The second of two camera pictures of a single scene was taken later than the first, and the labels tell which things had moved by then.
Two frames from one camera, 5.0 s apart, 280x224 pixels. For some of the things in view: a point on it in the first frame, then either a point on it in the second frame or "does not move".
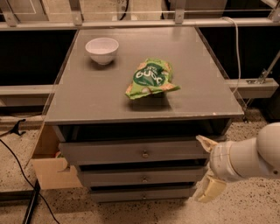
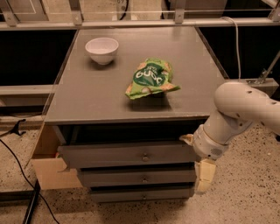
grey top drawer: (134, 153) does not move
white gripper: (219, 161) to (206, 144)
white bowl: (101, 49) does not move
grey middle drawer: (146, 174) does not move
